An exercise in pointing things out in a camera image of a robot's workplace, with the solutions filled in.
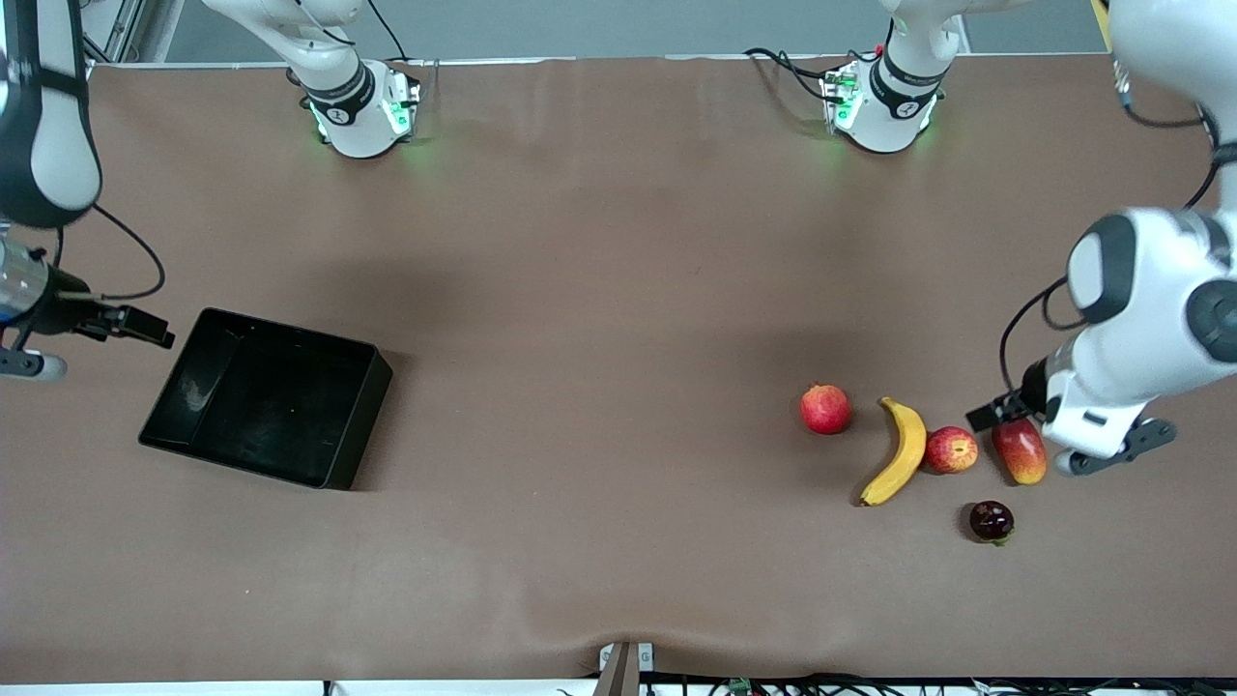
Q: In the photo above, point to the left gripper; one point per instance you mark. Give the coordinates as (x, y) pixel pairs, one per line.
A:
(1030, 385)

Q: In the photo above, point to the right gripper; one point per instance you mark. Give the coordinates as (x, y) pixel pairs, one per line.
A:
(66, 307)

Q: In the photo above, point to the red yellow apple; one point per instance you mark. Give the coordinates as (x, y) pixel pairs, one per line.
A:
(952, 451)

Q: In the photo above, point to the yellow banana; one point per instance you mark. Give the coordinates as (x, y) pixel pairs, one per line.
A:
(908, 449)

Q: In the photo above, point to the black plastic box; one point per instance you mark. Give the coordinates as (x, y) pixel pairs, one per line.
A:
(266, 396)

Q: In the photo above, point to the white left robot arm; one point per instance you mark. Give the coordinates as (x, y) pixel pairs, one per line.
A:
(1150, 271)

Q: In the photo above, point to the red yellow mango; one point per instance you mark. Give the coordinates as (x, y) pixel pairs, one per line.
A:
(1022, 454)

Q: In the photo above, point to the dark purple mangosteen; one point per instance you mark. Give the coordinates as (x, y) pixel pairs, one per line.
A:
(991, 521)

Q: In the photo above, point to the red pomegranate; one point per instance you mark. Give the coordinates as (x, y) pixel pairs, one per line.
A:
(824, 410)

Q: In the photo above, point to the brown table cloth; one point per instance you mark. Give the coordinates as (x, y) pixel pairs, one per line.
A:
(618, 561)

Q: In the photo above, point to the aluminium frame profile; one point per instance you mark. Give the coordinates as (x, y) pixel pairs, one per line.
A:
(126, 29)

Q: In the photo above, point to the grey metal clamp bracket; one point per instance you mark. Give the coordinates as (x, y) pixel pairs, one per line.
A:
(623, 662)

